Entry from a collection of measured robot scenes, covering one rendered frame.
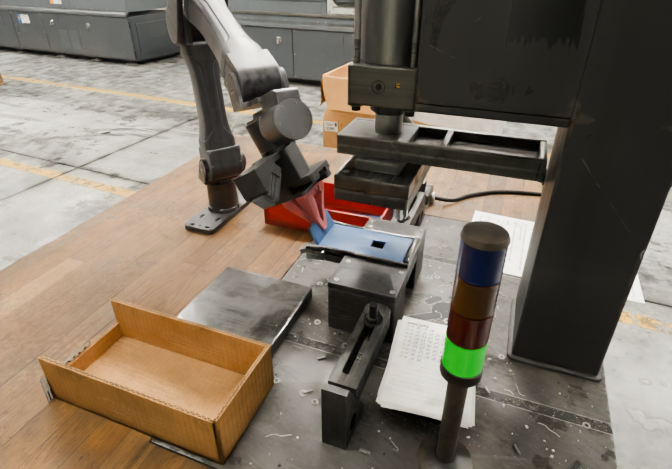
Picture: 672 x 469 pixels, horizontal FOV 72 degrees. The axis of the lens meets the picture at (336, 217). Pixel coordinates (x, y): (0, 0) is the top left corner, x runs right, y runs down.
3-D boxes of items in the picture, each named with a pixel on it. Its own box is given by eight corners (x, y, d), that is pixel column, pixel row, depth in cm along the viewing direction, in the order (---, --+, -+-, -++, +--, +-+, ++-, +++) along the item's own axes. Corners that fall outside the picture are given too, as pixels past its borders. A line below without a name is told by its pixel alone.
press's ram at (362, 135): (367, 167, 79) (374, -32, 64) (531, 192, 71) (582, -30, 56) (327, 216, 64) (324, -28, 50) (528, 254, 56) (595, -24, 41)
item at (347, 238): (324, 223, 80) (324, 208, 79) (412, 241, 76) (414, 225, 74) (308, 244, 75) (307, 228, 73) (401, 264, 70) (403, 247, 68)
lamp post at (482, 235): (423, 428, 55) (454, 206, 41) (475, 445, 53) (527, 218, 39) (411, 474, 50) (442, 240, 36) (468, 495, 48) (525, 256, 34)
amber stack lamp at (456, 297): (454, 287, 43) (458, 257, 42) (496, 296, 42) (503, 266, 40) (447, 313, 40) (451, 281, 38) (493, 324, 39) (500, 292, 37)
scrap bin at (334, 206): (290, 199, 107) (288, 175, 104) (395, 218, 99) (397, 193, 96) (264, 223, 97) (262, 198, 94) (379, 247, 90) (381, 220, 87)
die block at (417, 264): (368, 257, 87) (369, 222, 83) (421, 268, 83) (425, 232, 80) (328, 327, 70) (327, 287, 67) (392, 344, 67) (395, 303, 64)
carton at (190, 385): (124, 339, 69) (112, 297, 65) (274, 388, 61) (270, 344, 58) (50, 407, 59) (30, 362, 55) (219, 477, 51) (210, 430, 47)
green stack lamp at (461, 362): (445, 343, 47) (449, 317, 45) (484, 353, 45) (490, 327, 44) (438, 370, 44) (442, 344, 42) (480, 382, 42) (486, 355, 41)
